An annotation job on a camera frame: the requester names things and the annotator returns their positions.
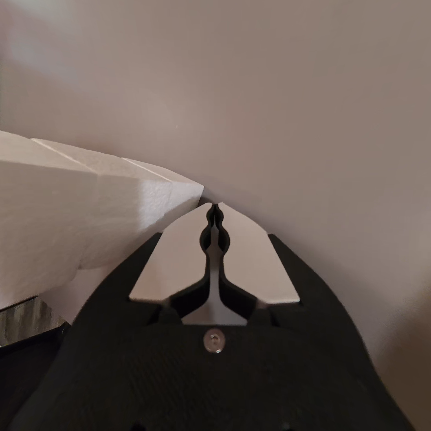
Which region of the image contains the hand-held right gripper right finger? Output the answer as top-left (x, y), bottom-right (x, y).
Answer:
top-left (215, 202), bottom-right (300, 309)

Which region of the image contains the grey desk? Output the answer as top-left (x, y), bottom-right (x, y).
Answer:
top-left (0, 0), bottom-right (431, 421)

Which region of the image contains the white foam cube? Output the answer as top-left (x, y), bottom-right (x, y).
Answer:
top-left (121, 157), bottom-right (205, 233)
top-left (32, 138), bottom-right (176, 268)
top-left (0, 131), bottom-right (98, 310)

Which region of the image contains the person's dark clothing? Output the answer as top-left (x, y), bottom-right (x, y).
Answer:
top-left (0, 323), bottom-right (71, 431)

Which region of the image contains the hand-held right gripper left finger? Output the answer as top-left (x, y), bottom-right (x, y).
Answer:
top-left (129, 203), bottom-right (216, 308)

